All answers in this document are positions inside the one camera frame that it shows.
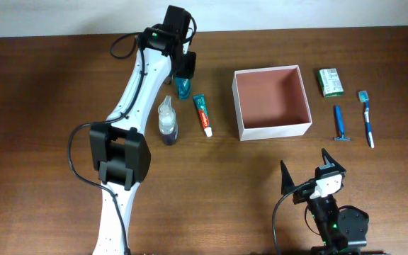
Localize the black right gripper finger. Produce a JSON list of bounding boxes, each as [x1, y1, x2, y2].
[[280, 160, 295, 195], [321, 148, 346, 174]]

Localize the green mouthwash bottle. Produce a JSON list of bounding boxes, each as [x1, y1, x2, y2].
[[174, 77, 191, 100]]

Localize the blue disposable razor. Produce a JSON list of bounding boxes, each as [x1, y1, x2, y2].
[[334, 106, 350, 142]]

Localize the blue foam soap dispenser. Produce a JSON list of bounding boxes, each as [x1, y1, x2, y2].
[[158, 96, 179, 146]]

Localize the blue white toothbrush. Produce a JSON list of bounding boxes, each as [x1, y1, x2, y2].
[[358, 91, 375, 149]]

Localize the green white soap bar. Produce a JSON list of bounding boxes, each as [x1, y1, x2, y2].
[[318, 68, 344, 98]]

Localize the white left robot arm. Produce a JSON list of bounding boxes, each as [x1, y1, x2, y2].
[[89, 6, 196, 254]]

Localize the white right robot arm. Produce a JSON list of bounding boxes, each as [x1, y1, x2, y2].
[[293, 149, 369, 254]]

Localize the green red toothpaste tube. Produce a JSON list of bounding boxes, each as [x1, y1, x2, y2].
[[193, 94, 213, 137]]

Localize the pink cardboard box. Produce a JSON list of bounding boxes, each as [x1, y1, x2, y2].
[[232, 65, 312, 141]]

